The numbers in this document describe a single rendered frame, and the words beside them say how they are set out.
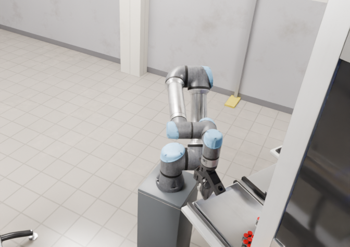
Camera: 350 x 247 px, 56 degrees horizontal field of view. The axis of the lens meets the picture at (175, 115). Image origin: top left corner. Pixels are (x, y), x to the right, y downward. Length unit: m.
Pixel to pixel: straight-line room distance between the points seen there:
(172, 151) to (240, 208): 0.42
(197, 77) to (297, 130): 0.91
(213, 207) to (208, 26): 2.82
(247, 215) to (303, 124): 0.81
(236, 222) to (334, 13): 1.04
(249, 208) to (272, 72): 2.60
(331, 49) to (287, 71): 3.22
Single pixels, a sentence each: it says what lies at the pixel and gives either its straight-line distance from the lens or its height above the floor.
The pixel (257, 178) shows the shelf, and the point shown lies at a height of 0.88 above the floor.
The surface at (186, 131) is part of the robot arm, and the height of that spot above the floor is 1.23.
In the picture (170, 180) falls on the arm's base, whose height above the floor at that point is 0.86.
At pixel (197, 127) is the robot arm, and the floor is 1.24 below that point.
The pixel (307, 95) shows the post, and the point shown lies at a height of 1.69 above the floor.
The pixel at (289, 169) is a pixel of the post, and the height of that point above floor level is 1.47.
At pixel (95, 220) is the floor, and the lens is 2.67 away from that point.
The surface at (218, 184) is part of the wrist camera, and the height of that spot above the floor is 1.06.
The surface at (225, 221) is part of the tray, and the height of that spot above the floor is 0.88.
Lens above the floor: 2.05
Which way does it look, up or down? 33 degrees down
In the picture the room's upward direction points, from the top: 5 degrees clockwise
